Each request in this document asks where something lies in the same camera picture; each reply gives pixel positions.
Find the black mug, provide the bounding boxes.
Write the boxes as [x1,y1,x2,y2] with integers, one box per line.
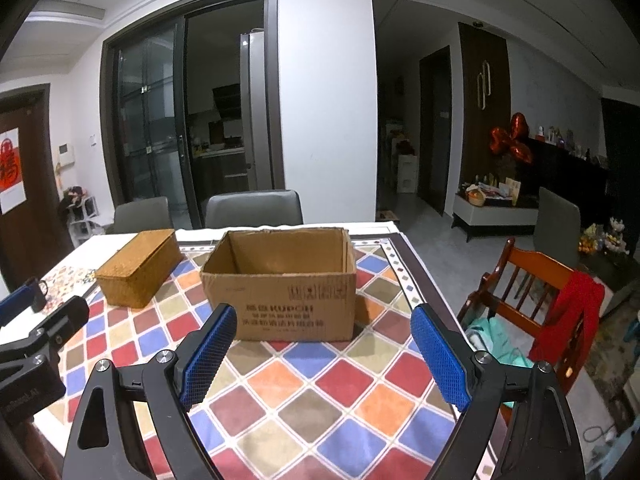
[24,278,49,312]

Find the white shelf with toys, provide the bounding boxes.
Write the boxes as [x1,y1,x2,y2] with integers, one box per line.
[58,186,99,248]

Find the woven wicker lidded box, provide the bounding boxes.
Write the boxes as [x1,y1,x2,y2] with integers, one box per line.
[94,229,182,309]

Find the grey chair left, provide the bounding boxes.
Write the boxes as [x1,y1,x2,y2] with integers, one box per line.
[113,196,174,234]

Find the grey chair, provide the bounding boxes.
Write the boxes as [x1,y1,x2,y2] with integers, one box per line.
[113,196,174,234]
[533,188,580,269]
[204,190,304,229]

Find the red cloth on chair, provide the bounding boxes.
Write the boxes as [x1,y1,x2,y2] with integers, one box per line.
[528,271,605,364]

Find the red wooden chair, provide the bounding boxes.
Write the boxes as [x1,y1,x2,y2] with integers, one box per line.
[456,237,589,396]

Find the colourful diamond pattern tablecloth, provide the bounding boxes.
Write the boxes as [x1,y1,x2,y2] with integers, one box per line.
[36,234,459,479]

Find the open cardboard box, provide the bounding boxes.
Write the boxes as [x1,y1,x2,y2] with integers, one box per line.
[200,228,357,341]

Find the grey chair right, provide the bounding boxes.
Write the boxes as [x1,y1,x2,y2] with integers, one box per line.
[533,188,580,269]

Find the grey chair middle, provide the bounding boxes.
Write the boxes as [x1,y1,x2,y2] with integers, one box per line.
[204,190,304,229]

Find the white low tv bench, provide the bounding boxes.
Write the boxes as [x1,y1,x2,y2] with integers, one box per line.
[445,184,538,240]

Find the glass sliding door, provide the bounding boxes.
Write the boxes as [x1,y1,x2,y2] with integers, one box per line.
[100,16,202,229]

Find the red foil balloon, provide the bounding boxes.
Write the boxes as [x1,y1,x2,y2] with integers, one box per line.
[489,112,532,164]

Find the silver refrigerator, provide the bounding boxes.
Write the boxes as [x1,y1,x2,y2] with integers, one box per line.
[240,29,272,191]

